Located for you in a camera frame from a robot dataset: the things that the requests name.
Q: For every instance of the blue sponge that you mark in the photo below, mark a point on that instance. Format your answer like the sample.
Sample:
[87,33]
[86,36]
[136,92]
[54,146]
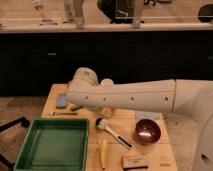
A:
[61,102]

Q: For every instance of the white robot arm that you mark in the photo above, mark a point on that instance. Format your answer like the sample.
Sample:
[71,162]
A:
[193,97]

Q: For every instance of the orange bowl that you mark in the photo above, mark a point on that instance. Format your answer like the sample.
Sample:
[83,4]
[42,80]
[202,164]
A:
[111,111]

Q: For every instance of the dark purple bowl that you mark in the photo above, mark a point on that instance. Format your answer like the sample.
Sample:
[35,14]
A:
[147,132]

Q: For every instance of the white cup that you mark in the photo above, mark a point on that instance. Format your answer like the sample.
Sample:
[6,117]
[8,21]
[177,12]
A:
[107,82]

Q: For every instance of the green cucumber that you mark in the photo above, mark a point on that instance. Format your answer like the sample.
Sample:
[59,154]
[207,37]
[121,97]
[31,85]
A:
[76,107]

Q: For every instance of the light blue cloth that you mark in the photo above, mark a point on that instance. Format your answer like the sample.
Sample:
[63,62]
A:
[147,115]

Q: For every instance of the black whiteboard eraser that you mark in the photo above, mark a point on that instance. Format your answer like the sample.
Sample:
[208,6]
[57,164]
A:
[134,162]

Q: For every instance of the green plastic tray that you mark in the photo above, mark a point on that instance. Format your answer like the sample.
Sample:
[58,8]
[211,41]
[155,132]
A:
[54,145]

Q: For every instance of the black handled utensil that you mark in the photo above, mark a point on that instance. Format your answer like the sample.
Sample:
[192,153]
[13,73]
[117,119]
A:
[62,113]

